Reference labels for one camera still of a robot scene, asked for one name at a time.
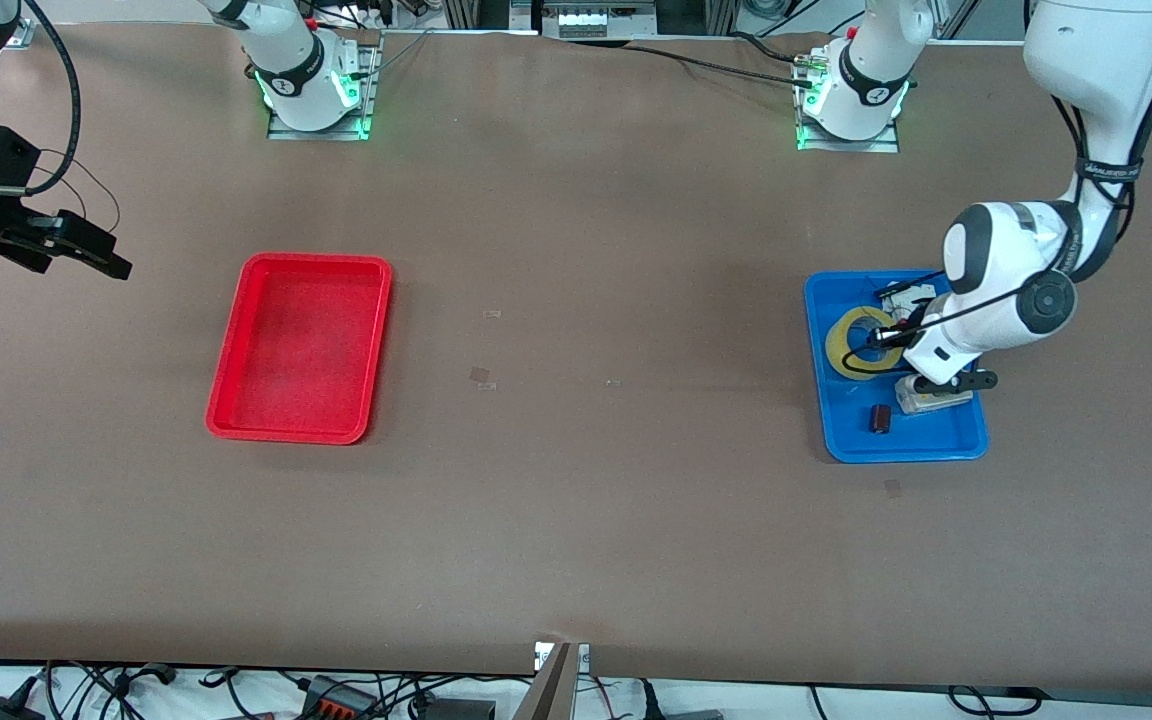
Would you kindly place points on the yellow packing tape roll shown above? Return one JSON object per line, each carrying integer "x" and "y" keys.
{"x": 841, "y": 345}

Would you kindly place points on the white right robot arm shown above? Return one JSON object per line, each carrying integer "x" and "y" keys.
{"x": 286, "y": 50}

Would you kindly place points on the dark cylindrical capacitor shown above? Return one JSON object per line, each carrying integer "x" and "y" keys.
{"x": 881, "y": 420}

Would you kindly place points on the blue plastic tray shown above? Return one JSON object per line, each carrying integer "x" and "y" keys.
{"x": 856, "y": 435}

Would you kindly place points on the red plastic tray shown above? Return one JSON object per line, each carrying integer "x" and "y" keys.
{"x": 301, "y": 350}

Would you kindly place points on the grey control box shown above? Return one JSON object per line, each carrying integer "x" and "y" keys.
{"x": 596, "y": 20}

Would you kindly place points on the black power adapter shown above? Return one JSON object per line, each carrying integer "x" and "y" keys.
{"x": 6, "y": 710}

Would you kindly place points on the black orange power strip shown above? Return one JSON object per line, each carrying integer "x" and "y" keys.
{"x": 336, "y": 700}

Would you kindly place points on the grey on-off switch box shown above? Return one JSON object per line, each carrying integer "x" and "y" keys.
{"x": 926, "y": 402}

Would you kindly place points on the black left camera bracket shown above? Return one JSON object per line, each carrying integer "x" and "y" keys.
{"x": 966, "y": 381}

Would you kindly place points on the silver table corner bracket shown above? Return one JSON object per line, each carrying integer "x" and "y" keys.
{"x": 21, "y": 35}

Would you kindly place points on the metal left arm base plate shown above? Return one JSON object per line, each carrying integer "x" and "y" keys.
{"x": 886, "y": 145}

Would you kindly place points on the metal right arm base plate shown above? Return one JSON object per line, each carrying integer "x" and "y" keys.
{"x": 372, "y": 100}

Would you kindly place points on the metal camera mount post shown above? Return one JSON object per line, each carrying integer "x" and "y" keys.
{"x": 551, "y": 690}

